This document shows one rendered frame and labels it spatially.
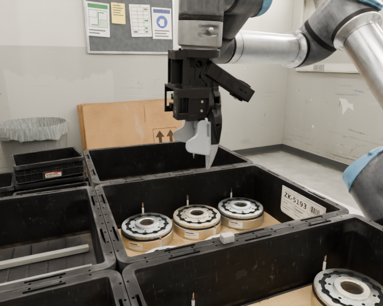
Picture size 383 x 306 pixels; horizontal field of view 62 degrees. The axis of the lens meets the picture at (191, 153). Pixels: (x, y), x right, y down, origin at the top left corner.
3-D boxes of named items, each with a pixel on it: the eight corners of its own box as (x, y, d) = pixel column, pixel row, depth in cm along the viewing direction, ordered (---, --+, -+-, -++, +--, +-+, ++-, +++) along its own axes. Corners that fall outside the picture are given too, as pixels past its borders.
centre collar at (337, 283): (351, 276, 49) (351, 272, 49) (379, 297, 45) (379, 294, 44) (324, 283, 47) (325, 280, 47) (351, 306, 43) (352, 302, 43)
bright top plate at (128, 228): (166, 212, 71) (166, 210, 71) (177, 235, 62) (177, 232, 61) (119, 218, 68) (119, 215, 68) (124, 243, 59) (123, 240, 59)
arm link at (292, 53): (292, 50, 101) (168, 44, 70) (319, 22, 93) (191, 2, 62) (313, 79, 97) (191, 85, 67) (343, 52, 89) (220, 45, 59)
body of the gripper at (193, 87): (163, 114, 60) (164, 47, 56) (205, 112, 63) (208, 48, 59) (177, 124, 54) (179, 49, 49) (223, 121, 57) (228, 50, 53)
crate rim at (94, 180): (206, 144, 109) (207, 138, 108) (255, 171, 82) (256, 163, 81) (83, 157, 94) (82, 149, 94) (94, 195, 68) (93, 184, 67)
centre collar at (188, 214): (202, 208, 72) (202, 205, 72) (212, 217, 67) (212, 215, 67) (182, 212, 70) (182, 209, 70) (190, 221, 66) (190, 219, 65)
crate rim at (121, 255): (256, 171, 82) (256, 163, 81) (352, 224, 55) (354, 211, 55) (94, 195, 68) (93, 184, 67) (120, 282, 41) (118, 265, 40)
